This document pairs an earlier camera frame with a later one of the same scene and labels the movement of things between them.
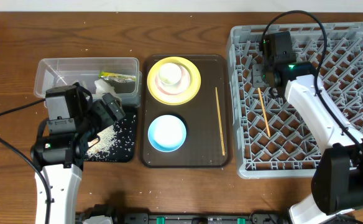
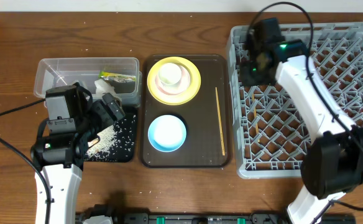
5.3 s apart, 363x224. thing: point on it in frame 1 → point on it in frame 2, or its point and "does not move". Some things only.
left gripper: [116, 109] does not move
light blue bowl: [167, 133] does not move
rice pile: [115, 142] does not move
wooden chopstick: [268, 128] → [255, 116]
